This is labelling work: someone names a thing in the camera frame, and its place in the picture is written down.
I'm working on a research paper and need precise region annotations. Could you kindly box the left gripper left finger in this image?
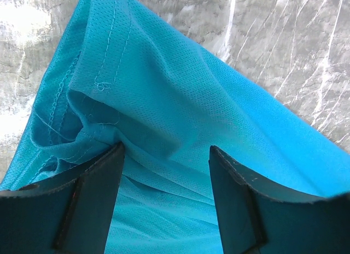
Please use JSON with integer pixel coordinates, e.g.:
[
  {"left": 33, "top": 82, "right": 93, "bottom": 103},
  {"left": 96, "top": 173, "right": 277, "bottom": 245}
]
[{"left": 1, "top": 143, "right": 125, "bottom": 253}]

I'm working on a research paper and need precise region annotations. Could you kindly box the teal t shirt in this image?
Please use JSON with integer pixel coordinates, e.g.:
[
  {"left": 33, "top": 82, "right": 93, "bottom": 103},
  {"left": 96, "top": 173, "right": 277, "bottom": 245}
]
[{"left": 1, "top": 0, "right": 349, "bottom": 253}]

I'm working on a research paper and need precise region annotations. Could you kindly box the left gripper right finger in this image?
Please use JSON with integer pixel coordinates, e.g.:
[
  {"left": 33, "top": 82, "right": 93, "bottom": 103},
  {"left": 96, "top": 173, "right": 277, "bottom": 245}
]
[{"left": 209, "top": 146, "right": 349, "bottom": 253}]

